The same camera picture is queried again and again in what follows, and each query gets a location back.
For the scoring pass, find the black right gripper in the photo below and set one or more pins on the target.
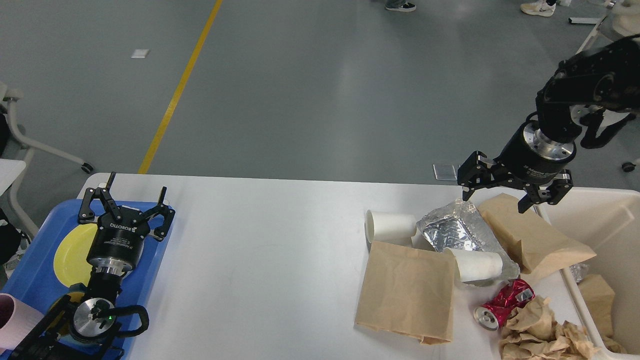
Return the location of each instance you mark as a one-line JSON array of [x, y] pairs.
[[529, 159]]

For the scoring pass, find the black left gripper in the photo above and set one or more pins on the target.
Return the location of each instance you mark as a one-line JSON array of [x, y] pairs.
[[117, 243]]

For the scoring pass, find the yellow plastic plate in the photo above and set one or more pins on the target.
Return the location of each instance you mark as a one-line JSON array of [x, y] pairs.
[[70, 259]]

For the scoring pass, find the dark green mug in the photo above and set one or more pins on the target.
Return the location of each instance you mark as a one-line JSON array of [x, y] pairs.
[[65, 327]]

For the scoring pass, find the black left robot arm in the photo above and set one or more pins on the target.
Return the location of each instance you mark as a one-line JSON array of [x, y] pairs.
[[96, 319]]

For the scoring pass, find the white round plate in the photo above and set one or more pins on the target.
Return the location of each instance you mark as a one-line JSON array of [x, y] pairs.
[[137, 248]]

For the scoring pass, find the brown paper bag on bin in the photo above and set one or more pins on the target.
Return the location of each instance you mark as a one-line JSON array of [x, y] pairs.
[[537, 247]]

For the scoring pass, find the crumpled silver foil bag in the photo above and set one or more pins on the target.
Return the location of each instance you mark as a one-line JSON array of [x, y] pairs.
[[459, 225]]

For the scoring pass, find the left floor socket cover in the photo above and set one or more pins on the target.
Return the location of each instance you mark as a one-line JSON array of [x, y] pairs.
[[445, 172]]

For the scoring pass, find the crushed white paper cup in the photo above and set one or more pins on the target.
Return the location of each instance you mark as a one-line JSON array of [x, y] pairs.
[[476, 265]]

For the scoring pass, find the beige plastic bin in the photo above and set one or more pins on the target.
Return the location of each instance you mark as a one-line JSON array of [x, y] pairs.
[[608, 221]]

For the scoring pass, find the white side table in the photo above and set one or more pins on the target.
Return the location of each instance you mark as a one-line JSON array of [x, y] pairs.
[[10, 170]]

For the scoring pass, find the upright-lying white paper cup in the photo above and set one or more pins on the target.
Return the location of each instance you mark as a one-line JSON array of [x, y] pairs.
[[392, 228]]

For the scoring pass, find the crushed red soda can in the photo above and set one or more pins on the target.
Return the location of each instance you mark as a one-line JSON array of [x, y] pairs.
[[493, 314]]

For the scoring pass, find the brown paper inside bin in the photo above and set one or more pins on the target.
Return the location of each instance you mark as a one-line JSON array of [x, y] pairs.
[[599, 298]]

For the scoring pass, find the pink ribbed cup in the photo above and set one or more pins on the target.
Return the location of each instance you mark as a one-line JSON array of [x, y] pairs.
[[17, 320]]

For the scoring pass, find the flat brown paper bag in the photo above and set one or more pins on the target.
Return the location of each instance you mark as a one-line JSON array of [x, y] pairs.
[[408, 291]]

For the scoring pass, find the crumpled brown paper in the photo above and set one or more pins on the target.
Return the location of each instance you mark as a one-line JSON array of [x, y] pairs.
[[532, 333]]

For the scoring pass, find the white chair base left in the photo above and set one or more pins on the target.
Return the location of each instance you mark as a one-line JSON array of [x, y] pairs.
[[11, 97]]

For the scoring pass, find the white sneaker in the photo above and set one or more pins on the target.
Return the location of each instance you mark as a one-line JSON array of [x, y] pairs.
[[542, 8]]

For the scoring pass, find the white rolling stand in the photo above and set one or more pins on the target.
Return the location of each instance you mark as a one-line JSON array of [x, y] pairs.
[[622, 19]]

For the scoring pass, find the black sneaker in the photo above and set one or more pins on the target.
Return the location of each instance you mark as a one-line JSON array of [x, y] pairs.
[[400, 6]]

